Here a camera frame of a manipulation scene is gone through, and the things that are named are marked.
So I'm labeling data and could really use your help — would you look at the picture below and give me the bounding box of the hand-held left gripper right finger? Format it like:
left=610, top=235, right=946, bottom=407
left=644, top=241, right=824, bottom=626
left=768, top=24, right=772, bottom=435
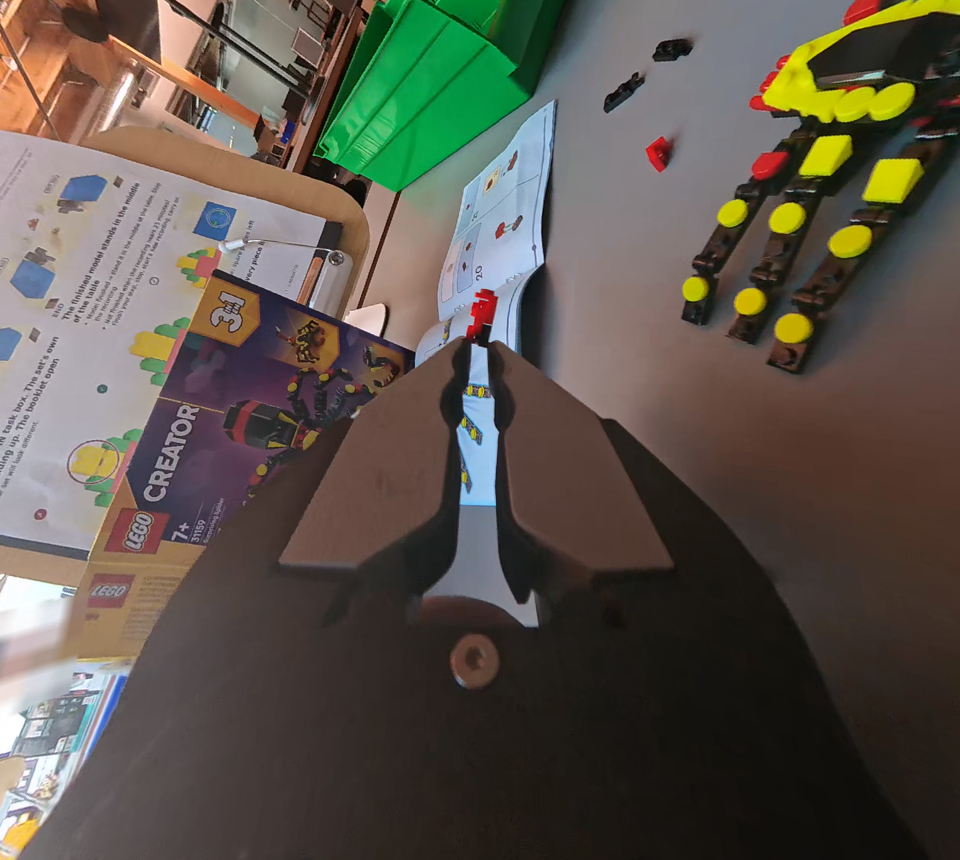
left=486, top=341, right=676, bottom=605

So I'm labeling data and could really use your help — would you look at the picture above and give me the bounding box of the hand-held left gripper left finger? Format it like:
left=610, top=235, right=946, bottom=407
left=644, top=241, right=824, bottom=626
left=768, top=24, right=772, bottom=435
left=277, top=335, right=470, bottom=599

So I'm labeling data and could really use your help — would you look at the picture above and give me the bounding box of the small red lego assembly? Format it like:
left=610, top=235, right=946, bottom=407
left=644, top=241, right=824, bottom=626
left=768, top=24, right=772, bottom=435
left=465, top=289, right=500, bottom=344

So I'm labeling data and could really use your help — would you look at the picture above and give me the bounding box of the lego set cardboard box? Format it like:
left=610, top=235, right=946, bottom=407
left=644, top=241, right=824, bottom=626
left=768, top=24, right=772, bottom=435
left=75, top=268, right=417, bottom=662

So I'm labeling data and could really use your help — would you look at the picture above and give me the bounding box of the lego instruction booklet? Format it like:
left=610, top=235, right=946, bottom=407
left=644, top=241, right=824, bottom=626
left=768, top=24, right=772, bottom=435
left=414, top=99, right=558, bottom=507

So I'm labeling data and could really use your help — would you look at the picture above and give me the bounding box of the black yellow lego spider model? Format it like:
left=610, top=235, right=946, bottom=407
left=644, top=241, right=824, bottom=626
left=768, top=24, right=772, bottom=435
left=681, top=0, right=960, bottom=375

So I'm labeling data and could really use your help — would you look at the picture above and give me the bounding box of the person's left hand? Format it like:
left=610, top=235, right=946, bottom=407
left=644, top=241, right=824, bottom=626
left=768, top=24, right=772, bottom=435
left=421, top=596, right=528, bottom=630

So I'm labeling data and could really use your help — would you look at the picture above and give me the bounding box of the white board clip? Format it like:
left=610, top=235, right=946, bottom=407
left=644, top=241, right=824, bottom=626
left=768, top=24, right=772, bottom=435
left=217, top=238, right=355, bottom=321

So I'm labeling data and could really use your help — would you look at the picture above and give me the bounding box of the wooden display board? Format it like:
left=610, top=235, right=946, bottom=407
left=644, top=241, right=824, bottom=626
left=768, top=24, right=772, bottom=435
left=78, top=125, right=372, bottom=321

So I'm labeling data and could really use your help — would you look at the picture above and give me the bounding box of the printed task sheet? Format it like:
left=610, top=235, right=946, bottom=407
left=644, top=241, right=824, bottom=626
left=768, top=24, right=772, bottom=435
left=0, top=129, right=331, bottom=554

